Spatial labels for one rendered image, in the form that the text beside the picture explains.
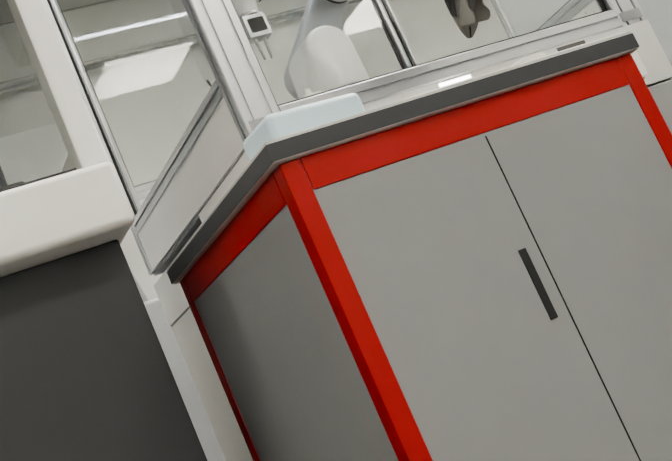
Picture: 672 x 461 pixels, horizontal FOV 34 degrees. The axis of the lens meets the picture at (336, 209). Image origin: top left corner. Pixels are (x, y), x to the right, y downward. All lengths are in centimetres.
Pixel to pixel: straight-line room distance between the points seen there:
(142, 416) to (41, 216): 33
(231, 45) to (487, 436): 101
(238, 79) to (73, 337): 65
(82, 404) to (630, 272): 80
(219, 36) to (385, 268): 86
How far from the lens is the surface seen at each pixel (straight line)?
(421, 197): 141
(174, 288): 273
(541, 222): 148
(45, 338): 165
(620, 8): 257
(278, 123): 139
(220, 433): 280
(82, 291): 167
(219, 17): 211
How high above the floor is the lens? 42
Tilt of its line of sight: 10 degrees up
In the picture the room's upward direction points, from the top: 24 degrees counter-clockwise
